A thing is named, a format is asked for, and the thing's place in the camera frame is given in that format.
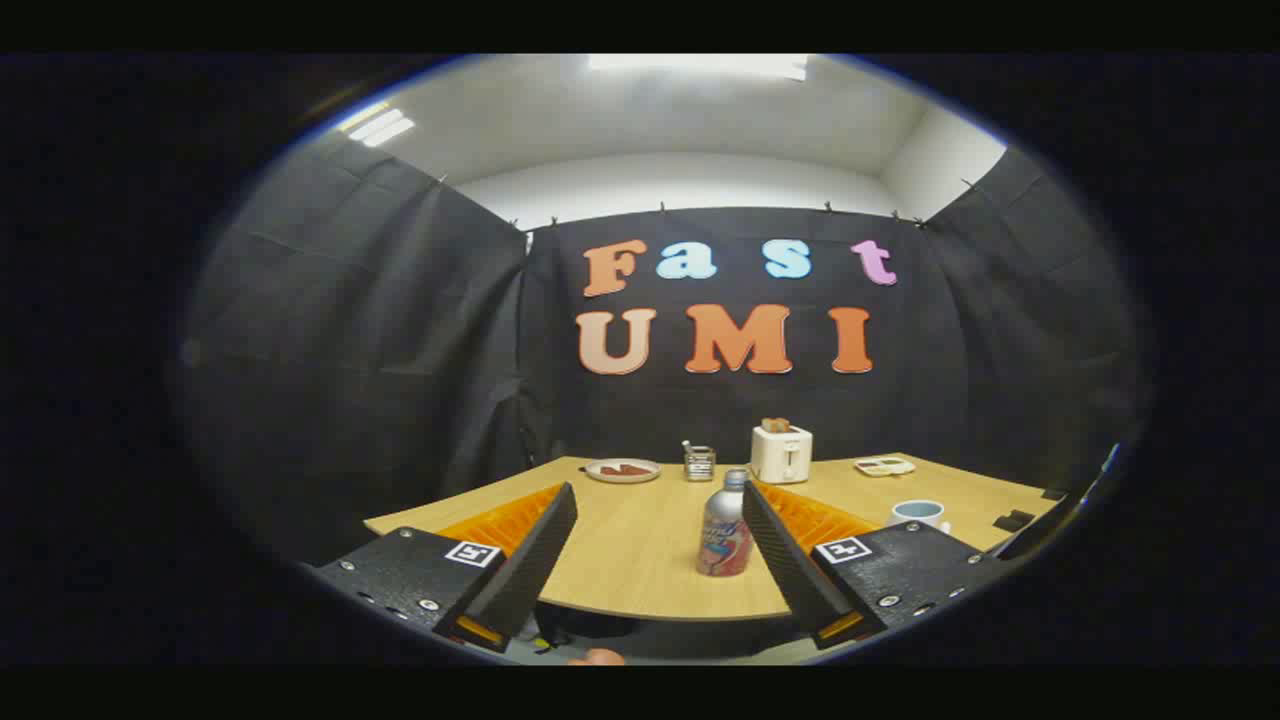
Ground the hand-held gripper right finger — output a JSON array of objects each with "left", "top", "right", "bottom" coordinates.
[{"left": 741, "top": 479, "right": 1011, "bottom": 651}]

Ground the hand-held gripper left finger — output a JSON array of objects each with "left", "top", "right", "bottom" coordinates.
[{"left": 305, "top": 482, "right": 579, "bottom": 655}]

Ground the silver juice bottle pink label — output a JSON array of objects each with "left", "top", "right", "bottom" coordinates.
[{"left": 697, "top": 468, "right": 755, "bottom": 577}]

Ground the white cup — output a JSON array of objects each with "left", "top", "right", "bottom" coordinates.
[{"left": 890, "top": 499, "right": 951, "bottom": 534}]

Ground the white toaster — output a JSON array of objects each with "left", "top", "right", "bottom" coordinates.
[{"left": 750, "top": 425, "right": 814, "bottom": 486}]

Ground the wooden table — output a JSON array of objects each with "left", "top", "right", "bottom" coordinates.
[{"left": 362, "top": 452, "right": 1061, "bottom": 623}]

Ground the white round plate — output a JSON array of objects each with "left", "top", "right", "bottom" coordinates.
[{"left": 584, "top": 458, "right": 662, "bottom": 485}]

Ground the small ceiling light panel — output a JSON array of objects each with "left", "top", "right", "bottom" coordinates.
[{"left": 340, "top": 103, "right": 416, "bottom": 149}]

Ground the long ceiling light panel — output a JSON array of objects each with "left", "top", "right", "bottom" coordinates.
[{"left": 588, "top": 54, "right": 809, "bottom": 81}]

